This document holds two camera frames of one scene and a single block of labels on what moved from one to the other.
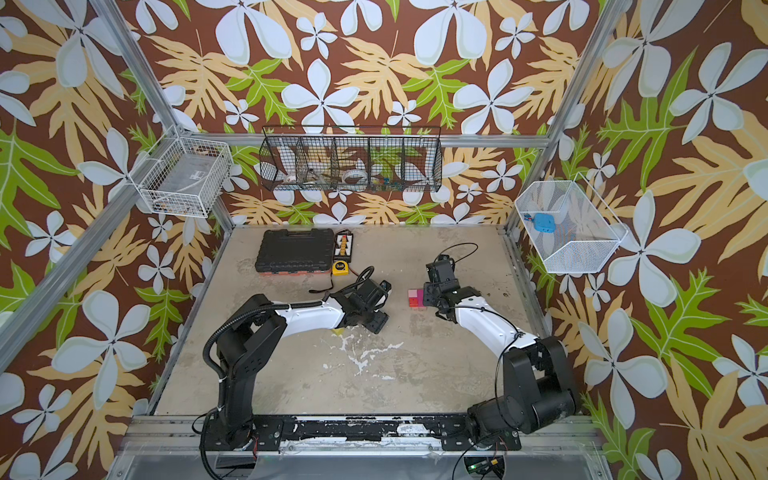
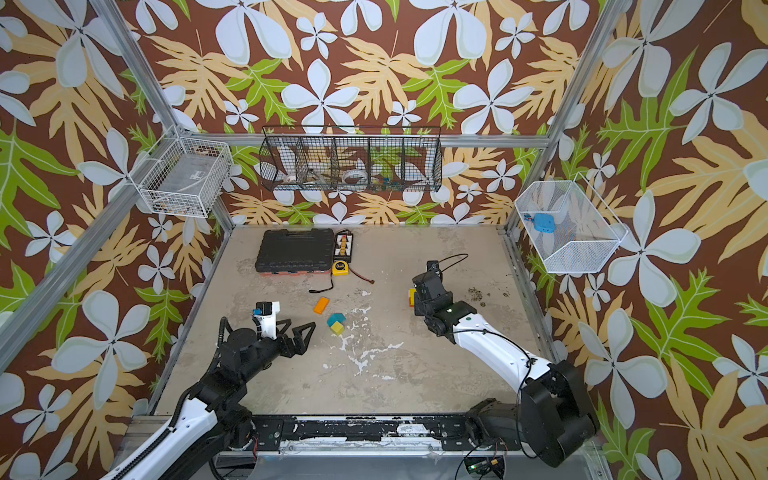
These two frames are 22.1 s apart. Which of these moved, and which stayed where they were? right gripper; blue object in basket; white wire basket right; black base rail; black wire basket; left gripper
Moved: right gripper; left gripper
Stayed: black wire basket; black base rail; white wire basket right; blue object in basket
